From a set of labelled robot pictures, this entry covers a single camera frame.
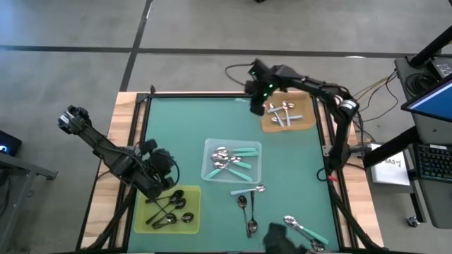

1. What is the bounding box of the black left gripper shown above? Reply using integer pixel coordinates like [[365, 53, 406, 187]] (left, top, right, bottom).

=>
[[136, 139, 177, 201]]

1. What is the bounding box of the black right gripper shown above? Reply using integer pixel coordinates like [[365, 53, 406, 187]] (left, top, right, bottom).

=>
[[244, 59, 289, 116]]

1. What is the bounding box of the yellow plastic bin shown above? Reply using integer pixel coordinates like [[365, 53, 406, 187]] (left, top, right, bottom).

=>
[[133, 185, 202, 235]]

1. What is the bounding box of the orange plastic bin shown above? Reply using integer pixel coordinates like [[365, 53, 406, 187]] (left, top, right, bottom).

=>
[[260, 92, 317, 133]]

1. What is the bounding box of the clear plastic bin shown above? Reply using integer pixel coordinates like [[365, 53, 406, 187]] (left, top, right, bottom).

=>
[[200, 138, 263, 184]]

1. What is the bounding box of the teal green table mat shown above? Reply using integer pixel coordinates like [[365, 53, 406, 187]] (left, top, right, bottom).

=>
[[126, 94, 342, 253]]

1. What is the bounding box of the dark grey side table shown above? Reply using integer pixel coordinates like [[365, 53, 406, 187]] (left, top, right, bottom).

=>
[[0, 151, 59, 254]]

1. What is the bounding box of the black cart bar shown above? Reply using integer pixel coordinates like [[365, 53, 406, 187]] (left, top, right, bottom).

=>
[[362, 126, 421, 169]]

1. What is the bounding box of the white paper sheet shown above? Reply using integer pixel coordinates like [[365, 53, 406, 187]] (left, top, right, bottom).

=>
[[370, 150, 411, 187]]

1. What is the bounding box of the black device with blue light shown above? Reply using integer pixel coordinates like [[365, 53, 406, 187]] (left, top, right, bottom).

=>
[[0, 129, 23, 158]]

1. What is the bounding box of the monitor with blue screen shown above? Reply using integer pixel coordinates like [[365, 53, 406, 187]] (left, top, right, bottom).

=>
[[400, 75, 452, 123]]

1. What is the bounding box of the black pole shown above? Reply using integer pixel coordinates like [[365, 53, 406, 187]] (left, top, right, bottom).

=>
[[409, 26, 452, 68]]

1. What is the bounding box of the black keyboard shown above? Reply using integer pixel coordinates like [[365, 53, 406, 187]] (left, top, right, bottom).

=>
[[415, 143, 452, 183]]

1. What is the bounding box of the black power adapter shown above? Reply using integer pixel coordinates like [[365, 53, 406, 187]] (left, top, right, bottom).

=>
[[431, 56, 452, 79]]

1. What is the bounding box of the cart caster wheel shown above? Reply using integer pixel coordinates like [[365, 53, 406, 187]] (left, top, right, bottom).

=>
[[405, 214, 421, 229]]

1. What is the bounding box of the grey computer cart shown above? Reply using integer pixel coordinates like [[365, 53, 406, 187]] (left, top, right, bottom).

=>
[[393, 54, 452, 230]]

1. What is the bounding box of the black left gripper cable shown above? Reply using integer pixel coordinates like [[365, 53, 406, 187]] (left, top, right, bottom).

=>
[[160, 150, 181, 186]]

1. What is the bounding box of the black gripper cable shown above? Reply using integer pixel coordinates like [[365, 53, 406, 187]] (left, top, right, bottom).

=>
[[225, 62, 256, 87], [160, 150, 181, 186]]

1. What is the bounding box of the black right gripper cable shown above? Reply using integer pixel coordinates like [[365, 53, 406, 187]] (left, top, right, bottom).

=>
[[225, 62, 256, 87]]

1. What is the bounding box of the black aluminium rig frame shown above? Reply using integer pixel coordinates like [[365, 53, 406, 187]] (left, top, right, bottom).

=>
[[76, 84, 384, 254]]

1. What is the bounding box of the yellow and black cable bundle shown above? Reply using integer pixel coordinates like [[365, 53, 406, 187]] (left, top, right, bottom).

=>
[[347, 69, 400, 124]]

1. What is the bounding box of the coiled black cable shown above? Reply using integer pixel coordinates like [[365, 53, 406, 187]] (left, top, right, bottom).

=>
[[404, 72, 432, 97]]

